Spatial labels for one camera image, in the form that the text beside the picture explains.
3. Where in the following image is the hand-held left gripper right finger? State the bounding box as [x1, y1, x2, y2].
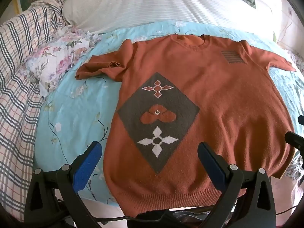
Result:
[198, 142, 277, 228]

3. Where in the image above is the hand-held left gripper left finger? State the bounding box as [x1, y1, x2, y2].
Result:
[25, 141, 103, 228]

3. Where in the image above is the orange knit sweater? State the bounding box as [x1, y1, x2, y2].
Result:
[75, 34, 297, 218]

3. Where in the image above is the light blue floral bedsheet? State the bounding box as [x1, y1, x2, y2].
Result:
[33, 20, 304, 205]

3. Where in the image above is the plaid blanket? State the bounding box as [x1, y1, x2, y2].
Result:
[0, 0, 69, 221]

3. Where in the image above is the pink floral cloth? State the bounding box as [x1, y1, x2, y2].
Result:
[21, 25, 102, 98]

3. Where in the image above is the white striped pillow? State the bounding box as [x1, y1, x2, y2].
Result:
[62, 0, 273, 35]

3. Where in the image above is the black cable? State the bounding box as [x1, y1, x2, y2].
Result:
[95, 212, 169, 222]

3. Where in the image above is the thin wall cable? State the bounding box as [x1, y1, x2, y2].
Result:
[279, 7, 296, 44]

